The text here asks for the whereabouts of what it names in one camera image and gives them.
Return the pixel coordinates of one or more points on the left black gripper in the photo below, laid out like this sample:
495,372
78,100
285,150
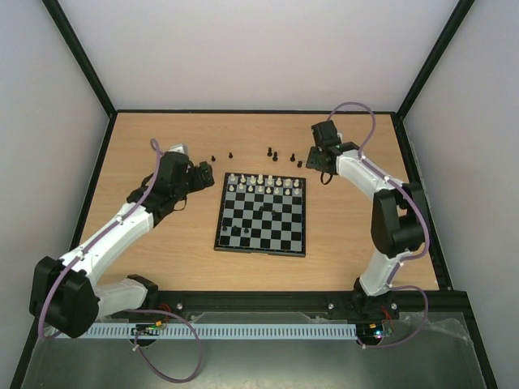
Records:
199,183

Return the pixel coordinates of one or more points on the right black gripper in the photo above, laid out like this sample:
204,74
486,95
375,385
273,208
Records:
317,158

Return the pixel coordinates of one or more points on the black folding chess board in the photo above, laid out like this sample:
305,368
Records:
283,235

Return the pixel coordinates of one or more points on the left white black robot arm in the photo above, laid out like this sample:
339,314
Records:
66,293

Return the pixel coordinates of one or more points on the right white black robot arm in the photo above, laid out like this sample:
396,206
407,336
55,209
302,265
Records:
399,221

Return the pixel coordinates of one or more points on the light blue slotted cable duct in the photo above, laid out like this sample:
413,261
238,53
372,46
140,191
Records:
213,331

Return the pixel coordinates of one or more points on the black aluminium frame rail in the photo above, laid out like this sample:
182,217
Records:
348,305

